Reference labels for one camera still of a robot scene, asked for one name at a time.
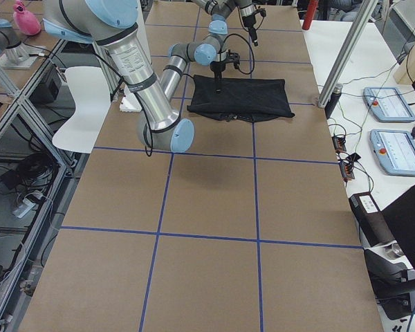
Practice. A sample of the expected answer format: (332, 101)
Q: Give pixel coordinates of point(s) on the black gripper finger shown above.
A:
(253, 36)
(218, 83)

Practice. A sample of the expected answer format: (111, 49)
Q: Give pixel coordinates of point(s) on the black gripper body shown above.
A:
(216, 68)
(250, 23)

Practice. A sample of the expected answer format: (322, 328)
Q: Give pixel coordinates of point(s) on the black printed t-shirt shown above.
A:
(250, 100)

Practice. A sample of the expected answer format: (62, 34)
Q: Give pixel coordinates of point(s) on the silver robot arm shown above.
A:
(113, 25)
(223, 9)

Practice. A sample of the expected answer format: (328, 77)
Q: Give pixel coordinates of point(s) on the spare grey robot arm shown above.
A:
(14, 54)

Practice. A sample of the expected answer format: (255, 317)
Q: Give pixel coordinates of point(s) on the red cylinder bottle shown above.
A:
(310, 12)

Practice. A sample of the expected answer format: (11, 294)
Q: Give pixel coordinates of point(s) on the white plastic chair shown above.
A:
(91, 95)

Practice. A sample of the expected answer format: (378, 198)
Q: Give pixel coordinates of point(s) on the upper blue teach pendant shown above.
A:
(387, 104)

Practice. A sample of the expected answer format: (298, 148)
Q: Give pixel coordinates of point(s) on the blue teach pendant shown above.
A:
(395, 151)
(387, 104)

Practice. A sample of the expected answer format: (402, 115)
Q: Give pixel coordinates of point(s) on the lower blue teach pendant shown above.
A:
(395, 151)

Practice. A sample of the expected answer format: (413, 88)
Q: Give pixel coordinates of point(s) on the pink plush toy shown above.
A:
(25, 20)

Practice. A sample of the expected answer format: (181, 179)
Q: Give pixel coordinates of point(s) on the black label printer box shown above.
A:
(373, 229)

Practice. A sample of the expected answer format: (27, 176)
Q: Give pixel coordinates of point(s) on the white power strip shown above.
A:
(28, 202)

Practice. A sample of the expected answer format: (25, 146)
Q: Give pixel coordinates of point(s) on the black monitor on stand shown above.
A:
(398, 291)

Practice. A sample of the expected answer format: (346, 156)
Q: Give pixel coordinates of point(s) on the aluminium frame post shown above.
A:
(353, 35)

